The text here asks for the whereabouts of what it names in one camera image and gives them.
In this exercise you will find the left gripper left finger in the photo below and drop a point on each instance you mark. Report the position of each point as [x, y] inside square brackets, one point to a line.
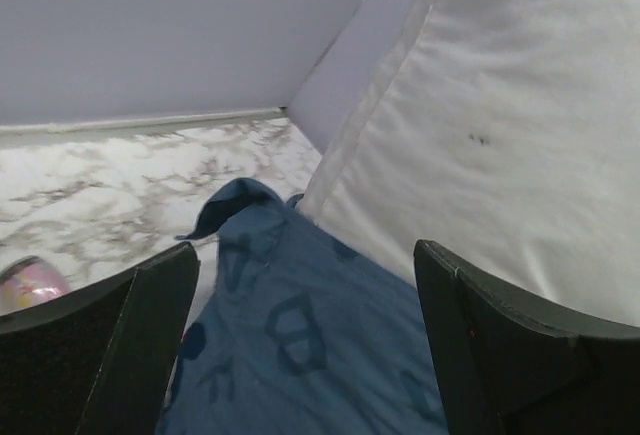
[98, 360]

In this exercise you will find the white pillow with red logo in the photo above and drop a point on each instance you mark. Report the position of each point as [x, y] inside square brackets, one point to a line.
[508, 132]

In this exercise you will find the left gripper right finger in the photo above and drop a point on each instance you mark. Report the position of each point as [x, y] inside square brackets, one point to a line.
[510, 362]

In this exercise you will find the pink small bottle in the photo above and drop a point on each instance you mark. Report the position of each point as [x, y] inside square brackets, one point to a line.
[29, 282]

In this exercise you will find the blue lettered pillowcase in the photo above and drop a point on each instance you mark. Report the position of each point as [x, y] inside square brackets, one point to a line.
[302, 334]

